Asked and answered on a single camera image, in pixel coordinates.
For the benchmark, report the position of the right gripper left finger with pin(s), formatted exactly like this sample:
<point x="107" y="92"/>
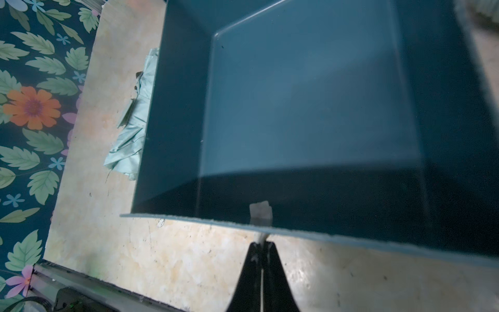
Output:
<point x="247" y="294"/>

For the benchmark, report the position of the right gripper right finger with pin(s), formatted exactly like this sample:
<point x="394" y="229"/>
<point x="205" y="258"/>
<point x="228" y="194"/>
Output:
<point x="277" y="295"/>

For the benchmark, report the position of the mint green umbrella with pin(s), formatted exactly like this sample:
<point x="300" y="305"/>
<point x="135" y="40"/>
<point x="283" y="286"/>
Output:
<point x="126" y="153"/>

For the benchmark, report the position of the teal drawer cabinet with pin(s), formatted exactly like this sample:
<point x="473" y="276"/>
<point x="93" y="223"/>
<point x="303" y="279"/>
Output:
<point x="368" y="123"/>

